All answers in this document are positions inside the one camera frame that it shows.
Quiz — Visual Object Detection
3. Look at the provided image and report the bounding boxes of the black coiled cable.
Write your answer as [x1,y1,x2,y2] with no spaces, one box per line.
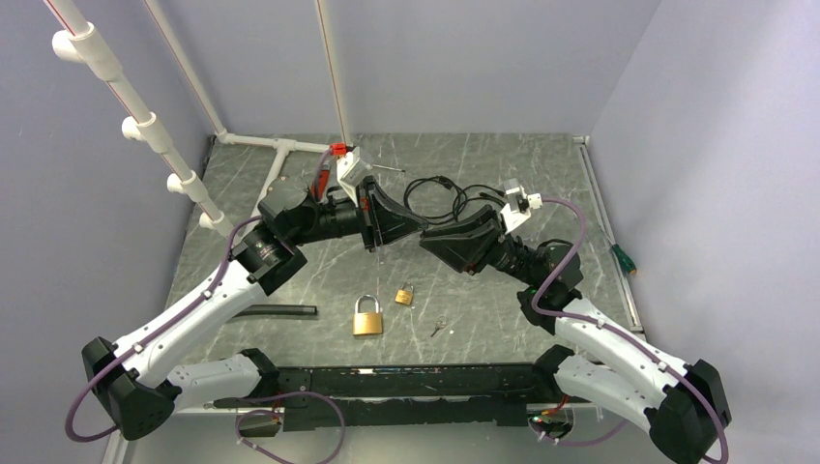
[402,176,513,226]

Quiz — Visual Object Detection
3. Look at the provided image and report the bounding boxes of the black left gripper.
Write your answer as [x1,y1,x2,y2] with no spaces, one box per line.
[289,175,428,252]

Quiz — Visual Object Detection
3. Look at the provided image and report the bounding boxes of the white PVC pipe frame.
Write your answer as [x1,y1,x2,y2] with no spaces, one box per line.
[43,0,355,258]

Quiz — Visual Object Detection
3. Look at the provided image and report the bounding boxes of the black corrugated hose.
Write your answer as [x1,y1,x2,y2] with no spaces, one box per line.
[231,304,318,320]

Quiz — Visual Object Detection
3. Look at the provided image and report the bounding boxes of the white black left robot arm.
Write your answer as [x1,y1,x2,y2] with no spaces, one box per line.
[81,175,429,440]

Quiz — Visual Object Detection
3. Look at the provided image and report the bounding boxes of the small brass padlock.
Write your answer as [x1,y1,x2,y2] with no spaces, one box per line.
[395,282,415,306]

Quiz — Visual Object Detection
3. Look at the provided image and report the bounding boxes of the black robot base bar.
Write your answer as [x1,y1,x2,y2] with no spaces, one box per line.
[213,348,594,431]

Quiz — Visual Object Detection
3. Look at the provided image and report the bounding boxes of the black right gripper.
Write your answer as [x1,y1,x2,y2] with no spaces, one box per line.
[420,205,540,287]

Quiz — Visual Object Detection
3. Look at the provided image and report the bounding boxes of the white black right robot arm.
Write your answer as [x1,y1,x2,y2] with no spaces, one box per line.
[420,207,731,463]

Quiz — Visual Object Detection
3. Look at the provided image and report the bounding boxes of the small silver key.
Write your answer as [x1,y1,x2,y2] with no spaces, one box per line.
[430,315,449,337]

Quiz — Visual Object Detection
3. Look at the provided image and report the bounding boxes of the grey adjustable wrench red handle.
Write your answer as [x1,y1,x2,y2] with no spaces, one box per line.
[310,150,332,201]

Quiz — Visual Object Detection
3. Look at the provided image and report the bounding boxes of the yellow black screwdriver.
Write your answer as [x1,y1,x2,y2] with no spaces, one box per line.
[371,164,406,173]

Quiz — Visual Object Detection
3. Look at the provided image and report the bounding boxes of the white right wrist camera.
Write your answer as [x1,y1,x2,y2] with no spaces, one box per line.
[500,179,543,235]

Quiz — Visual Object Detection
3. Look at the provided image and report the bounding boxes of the large brass padlock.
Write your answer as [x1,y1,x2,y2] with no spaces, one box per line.
[352,294,384,336]

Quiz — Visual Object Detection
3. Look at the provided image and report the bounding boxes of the green handled screwdriver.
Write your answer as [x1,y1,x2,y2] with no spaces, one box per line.
[600,225,637,276]

